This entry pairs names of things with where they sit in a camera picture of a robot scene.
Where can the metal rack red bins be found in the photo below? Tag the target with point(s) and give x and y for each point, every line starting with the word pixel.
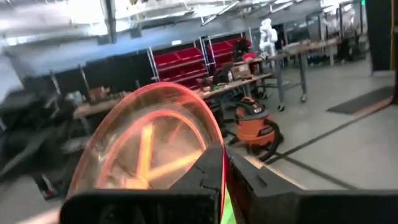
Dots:
pixel 180 62
pixel 222 49

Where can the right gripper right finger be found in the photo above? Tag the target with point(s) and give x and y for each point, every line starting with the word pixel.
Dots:
pixel 258 193

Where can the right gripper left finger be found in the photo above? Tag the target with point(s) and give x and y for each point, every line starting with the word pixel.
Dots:
pixel 208 168

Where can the orange shop vacuum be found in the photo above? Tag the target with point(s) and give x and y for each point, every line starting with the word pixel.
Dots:
pixel 277 137
pixel 253 127

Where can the orange translucent plate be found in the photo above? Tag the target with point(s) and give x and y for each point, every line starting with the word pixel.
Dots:
pixel 140 140

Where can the dark floor mat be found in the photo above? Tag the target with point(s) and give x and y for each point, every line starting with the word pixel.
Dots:
pixel 363 99

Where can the long wooden workbench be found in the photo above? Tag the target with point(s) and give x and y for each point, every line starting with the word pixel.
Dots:
pixel 236 83

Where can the white humanoid robot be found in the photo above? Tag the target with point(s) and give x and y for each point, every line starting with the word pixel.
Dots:
pixel 267 35

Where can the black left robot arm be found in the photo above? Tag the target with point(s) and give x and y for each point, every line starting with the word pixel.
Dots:
pixel 31 133

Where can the black cabinet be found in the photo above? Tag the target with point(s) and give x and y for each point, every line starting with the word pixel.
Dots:
pixel 377 37

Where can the person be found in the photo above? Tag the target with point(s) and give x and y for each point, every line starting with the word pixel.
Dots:
pixel 241 48

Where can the cardboard box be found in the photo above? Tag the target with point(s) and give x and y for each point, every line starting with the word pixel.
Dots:
pixel 241 71

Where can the grey table on casters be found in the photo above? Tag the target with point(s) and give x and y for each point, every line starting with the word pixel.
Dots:
pixel 298 46

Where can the green translucent plate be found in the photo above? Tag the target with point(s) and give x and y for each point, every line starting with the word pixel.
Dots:
pixel 228 211

